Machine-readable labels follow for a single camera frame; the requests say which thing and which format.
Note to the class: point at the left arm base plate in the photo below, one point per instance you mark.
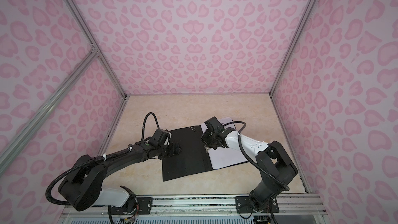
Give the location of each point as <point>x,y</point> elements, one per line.
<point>140,206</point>

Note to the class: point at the aluminium corner frame post left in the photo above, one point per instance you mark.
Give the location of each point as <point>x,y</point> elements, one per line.
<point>82,23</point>

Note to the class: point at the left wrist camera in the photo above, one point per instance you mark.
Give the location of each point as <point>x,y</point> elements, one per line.
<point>160,137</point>

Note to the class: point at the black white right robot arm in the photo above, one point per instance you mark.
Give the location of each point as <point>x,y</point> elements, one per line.
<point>276,168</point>

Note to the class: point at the aluminium corner frame post right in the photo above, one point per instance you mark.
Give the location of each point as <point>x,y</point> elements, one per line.
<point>304,19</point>

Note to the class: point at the aluminium corner frame post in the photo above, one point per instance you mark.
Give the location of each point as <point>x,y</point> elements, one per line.
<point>304,19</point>
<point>82,23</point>

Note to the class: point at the orange and black folder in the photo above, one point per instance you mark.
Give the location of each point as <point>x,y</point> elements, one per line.
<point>193,159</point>

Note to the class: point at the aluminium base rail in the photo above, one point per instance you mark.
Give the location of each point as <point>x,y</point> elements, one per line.
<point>206,209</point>

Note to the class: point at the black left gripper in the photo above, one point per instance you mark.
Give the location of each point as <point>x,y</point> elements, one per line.
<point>173,152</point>

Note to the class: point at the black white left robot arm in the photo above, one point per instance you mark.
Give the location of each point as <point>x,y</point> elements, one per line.
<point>82,185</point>

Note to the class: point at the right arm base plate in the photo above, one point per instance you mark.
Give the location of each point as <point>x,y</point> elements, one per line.
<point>248,205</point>

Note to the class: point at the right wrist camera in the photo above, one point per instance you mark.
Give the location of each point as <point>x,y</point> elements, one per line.
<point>213,126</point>

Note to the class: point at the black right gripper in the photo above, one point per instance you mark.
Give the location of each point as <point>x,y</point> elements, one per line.
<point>203,139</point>

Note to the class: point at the diagonal aluminium frame bar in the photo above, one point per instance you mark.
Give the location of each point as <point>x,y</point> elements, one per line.
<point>21,139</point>

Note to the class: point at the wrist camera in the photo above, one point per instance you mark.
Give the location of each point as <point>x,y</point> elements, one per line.
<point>160,137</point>
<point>213,126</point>

